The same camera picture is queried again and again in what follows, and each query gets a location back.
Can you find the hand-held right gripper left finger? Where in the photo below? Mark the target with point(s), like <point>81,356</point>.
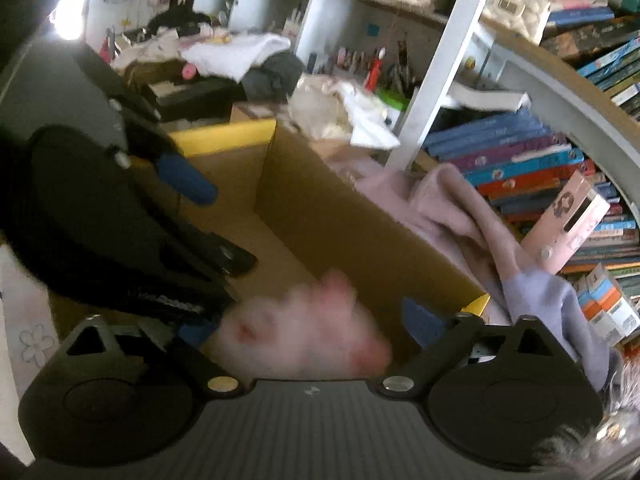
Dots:
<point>197,332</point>

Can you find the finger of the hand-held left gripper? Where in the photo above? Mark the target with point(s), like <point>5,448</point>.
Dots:
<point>225,259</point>
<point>187,180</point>

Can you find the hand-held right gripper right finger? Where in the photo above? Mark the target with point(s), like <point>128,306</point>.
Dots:
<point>420,320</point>

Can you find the pink plush toy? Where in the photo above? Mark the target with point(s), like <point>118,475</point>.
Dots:
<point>300,335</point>

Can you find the cardboard box with yellow flaps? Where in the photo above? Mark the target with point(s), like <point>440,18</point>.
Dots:
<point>325,220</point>

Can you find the flat black box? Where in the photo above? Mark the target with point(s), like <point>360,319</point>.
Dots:
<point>200,97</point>

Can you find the pink and purple knit cloth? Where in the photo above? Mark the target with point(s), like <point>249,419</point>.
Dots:
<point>450,210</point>

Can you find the pink printed desk mat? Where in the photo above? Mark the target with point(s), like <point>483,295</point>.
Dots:
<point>27,330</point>

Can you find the dark grey cloth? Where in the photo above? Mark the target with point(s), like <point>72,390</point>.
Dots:
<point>275,77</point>

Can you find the white crumpled cloth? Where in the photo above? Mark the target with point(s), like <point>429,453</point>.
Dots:
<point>340,105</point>

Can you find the pink case with round knob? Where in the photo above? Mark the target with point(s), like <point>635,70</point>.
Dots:
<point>565,230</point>

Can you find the orange and white carton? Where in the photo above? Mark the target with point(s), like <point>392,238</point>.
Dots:
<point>605,305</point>

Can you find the row of colourful books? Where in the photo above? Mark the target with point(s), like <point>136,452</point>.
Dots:
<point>600,45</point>
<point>515,160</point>

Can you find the white bookshelf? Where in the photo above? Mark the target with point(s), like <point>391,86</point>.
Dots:
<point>440,60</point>

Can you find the white quilted handbag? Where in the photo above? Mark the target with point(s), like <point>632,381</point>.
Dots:
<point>515,5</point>

